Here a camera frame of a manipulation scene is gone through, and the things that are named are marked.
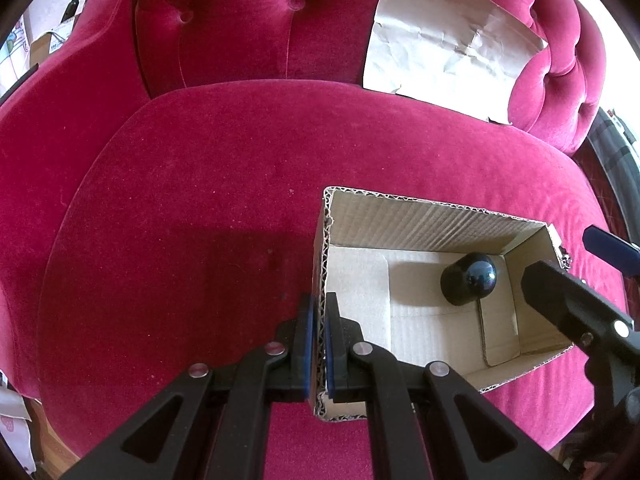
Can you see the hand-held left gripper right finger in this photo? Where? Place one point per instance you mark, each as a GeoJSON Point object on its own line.
{"type": "Point", "coordinates": [330, 355]}

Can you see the black round-topped object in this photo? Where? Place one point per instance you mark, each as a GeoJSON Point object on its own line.
{"type": "Point", "coordinates": [467, 280]}

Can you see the small brown cardboard carton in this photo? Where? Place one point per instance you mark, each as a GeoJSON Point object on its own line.
{"type": "Point", "coordinates": [47, 45]}

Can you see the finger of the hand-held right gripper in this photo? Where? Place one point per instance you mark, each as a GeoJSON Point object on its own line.
{"type": "Point", "coordinates": [607, 247]}
{"type": "Point", "coordinates": [555, 290]}

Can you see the red velvet tufted sofa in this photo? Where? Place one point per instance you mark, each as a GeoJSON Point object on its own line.
{"type": "Point", "coordinates": [200, 210]}

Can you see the cardboard box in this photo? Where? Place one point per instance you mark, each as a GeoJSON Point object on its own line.
{"type": "Point", "coordinates": [425, 320]}

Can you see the dark grey bag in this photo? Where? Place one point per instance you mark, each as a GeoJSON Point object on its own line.
{"type": "Point", "coordinates": [612, 160]}

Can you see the white patterned cloth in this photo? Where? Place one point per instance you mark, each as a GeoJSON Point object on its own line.
{"type": "Point", "coordinates": [15, 430]}

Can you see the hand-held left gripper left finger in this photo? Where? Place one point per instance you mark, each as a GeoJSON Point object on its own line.
{"type": "Point", "coordinates": [306, 350]}

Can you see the crumpled brown paper sheet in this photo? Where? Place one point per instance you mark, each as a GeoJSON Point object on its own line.
{"type": "Point", "coordinates": [440, 45]}

